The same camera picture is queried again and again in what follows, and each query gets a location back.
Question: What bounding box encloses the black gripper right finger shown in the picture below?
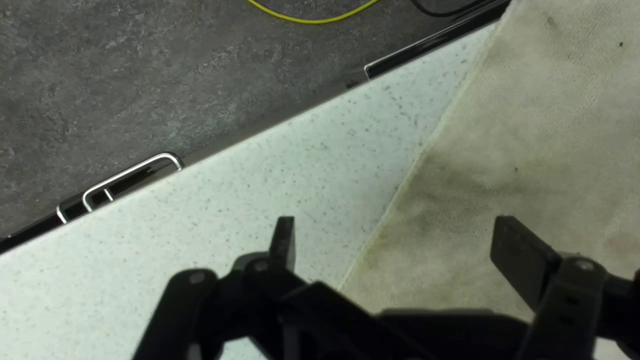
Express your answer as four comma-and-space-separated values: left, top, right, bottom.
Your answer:
489, 216, 640, 360

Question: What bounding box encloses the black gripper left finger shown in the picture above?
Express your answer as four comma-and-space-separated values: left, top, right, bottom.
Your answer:
132, 216, 314, 360

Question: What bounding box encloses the yellow cable on floor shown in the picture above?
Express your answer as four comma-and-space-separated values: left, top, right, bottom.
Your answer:
245, 0, 380, 27

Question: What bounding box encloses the stained cream towel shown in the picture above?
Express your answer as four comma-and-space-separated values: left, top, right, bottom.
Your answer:
342, 0, 640, 317

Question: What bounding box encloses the silver drawer handle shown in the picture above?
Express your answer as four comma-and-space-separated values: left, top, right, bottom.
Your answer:
53, 152, 183, 223

